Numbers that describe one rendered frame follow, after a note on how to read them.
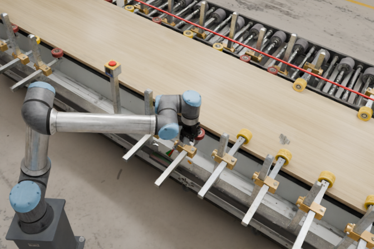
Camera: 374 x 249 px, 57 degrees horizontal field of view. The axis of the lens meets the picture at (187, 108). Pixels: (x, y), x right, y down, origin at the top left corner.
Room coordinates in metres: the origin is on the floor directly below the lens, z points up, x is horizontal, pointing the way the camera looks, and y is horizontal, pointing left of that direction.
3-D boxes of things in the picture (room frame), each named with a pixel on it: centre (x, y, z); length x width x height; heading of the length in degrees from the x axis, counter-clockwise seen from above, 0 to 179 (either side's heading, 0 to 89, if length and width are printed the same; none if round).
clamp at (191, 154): (1.28, -0.01, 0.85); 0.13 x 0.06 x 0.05; 60
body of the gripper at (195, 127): (1.18, -0.03, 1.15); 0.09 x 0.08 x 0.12; 60
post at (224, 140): (1.16, -0.21, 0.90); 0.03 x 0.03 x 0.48; 60
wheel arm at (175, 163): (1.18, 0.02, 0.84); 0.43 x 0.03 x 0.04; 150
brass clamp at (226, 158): (1.15, -0.23, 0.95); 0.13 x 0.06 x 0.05; 60
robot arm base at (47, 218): (0.87, 0.79, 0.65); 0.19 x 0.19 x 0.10
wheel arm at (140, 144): (1.34, 0.22, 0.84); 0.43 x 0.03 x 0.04; 150
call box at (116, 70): (1.54, 0.45, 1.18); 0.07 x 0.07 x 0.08; 60
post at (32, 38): (1.91, 1.09, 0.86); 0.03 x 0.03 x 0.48; 60
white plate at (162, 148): (1.28, 0.05, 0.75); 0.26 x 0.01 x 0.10; 60
